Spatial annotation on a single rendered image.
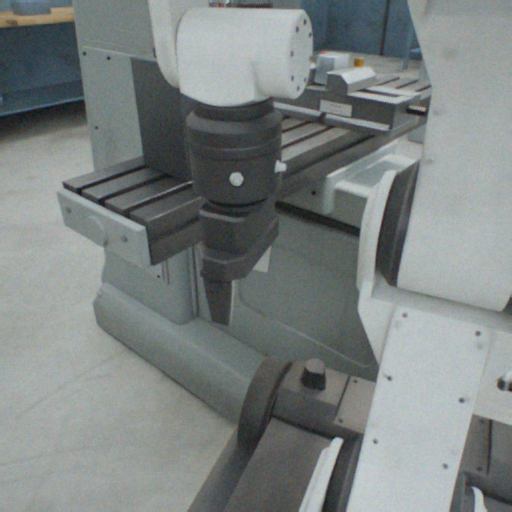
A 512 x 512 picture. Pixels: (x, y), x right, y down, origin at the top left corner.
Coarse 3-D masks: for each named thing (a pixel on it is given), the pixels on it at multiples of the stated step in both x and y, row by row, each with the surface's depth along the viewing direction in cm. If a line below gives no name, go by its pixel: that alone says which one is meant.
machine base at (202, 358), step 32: (96, 320) 191; (128, 320) 175; (160, 320) 167; (192, 320) 166; (160, 352) 165; (192, 352) 156; (224, 352) 153; (256, 352) 153; (192, 384) 159; (224, 384) 148
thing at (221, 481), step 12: (228, 444) 100; (228, 456) 98; (240, 456) 98; (216, 468) 95; (228, 468) 95; (240, 468) 95; (204, 480) 93; (216, 480) 93; (228, 480) 93; (204, 492) 91; (216, 492) 91; (228, 492) 91; (192, 504) 89; (204, 504) 89; (216, 504) 89
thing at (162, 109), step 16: (144, 64) 76; (144, 80) 78; (160, 80) 75; (144, 96) 80; (160, 96) 77; (176, 96) 74; (144, 112) 81; (160, 112) 79; (176, 112) 76; (144, 128) 83; (160, 128) 80; (176, 128) 77; (144, 144) 85; (160, 144) 82; (176, 144) 79; (144, 160) 87; (160, 160) 84; (176, 160) 81; (176, 176) 83
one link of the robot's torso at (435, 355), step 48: (384, 192) 49; (384, 288) 57; (384, 336) 57; (432, 336) 53; (480, 336) 51; (384, 384) 55; (432, 384) 53; (480, 384) 55; (384, 432) 55; (432, 432) 53; (336, 480) 57; (384, 480) 54; (432, 480) 53
